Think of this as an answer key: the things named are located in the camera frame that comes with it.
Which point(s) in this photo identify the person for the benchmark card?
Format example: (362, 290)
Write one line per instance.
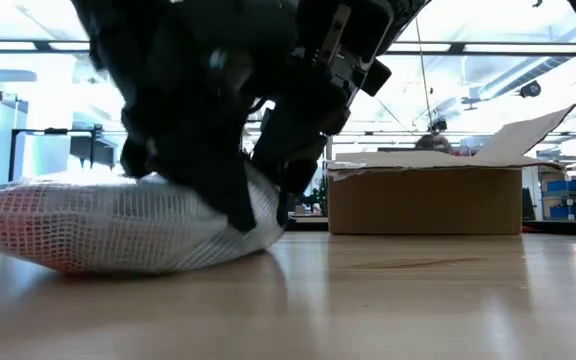
(433, 144)

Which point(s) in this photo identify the clear zip pouch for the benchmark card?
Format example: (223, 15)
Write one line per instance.
(93, 225)

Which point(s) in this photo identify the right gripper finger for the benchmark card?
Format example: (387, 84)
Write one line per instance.
(293, 150)

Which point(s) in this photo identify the brown cardboard shipping box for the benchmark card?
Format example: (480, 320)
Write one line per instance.
(418, 200)

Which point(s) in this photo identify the black aluminium table frame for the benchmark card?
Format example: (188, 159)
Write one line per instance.
(563, 227)

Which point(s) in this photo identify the blue storage bins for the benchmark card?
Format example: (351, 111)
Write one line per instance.
(575, 186)

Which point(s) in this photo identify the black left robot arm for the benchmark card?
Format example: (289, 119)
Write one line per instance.
(133, 25)

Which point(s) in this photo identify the black background frame stand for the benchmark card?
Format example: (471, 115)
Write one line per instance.
(10, 155)

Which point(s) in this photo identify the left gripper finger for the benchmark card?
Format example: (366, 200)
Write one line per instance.
(233, 205)

